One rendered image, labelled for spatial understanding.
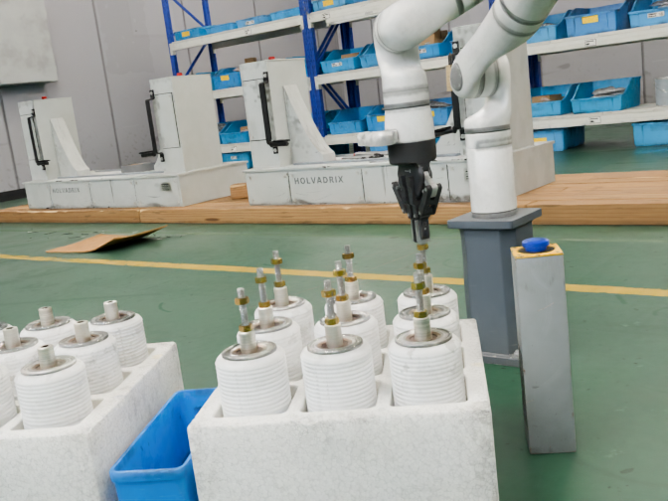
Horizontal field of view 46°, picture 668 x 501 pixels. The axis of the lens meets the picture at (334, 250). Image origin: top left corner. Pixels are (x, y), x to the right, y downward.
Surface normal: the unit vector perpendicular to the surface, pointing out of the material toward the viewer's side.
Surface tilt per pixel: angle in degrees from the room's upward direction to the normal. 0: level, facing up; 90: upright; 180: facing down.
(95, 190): 90
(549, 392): 90
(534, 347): 90
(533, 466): 0
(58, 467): 90
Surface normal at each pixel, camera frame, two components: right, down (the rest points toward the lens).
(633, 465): -0.12, -0.98
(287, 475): -0.13, 0.20
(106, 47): 0.78, 0.03
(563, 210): -0.61, 0.22
